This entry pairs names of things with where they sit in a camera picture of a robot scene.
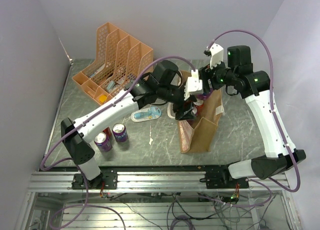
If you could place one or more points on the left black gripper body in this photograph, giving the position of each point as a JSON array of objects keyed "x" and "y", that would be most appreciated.
[{"x": 176, "y": 96}]

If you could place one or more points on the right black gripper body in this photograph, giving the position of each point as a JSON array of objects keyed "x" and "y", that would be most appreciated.
[{"x": 219, "y": 76}]

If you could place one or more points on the red cola can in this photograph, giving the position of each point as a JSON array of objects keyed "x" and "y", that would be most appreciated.
[
  {"x": 199, "y": 104},
  {"x": 108, "y": 132}
]

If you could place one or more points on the burlap canvas tote bag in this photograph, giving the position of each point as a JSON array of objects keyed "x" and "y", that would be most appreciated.
[{"x": 196, "y": 138}]

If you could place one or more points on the purple fanta can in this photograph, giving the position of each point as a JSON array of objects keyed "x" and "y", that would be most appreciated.
[
  {"x": 120, "y": 132},
  {"x": 204, "y": 96},
  {"x": 103, "y": 142}
]

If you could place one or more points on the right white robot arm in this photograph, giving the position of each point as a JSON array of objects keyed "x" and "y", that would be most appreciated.
[{"x": 280, "y": 153}]

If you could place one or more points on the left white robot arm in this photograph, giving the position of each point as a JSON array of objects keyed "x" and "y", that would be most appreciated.
[{"x": 77, "y": 134}]

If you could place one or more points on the blue correction tape package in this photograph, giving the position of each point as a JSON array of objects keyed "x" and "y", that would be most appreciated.
[{"x": 146, "y": 114}]

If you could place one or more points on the orange plastic file organizer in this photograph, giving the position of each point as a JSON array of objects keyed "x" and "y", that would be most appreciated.
[{"x": 119, "y": 59}]

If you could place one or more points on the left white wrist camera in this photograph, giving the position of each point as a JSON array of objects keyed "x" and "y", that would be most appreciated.
[{"x": 193, "y": 85}]

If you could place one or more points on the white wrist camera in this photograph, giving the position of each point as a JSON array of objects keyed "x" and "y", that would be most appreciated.
[
  {"x": 216, "y": 54},
  {"x": 193, "y": 85}
]

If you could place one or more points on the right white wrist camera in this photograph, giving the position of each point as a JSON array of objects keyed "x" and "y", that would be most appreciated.
[{"x": 216, "y": 54}]

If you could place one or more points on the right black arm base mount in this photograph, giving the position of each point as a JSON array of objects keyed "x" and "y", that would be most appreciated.
[{"x": 219, "y": 177}]

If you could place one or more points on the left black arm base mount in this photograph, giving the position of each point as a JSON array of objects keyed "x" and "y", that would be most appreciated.
[{"x": 107, "y": 180}]

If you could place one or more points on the aluminium frame rail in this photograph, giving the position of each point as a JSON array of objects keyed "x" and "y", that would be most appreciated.
[{"x": 127, "y": 182}]

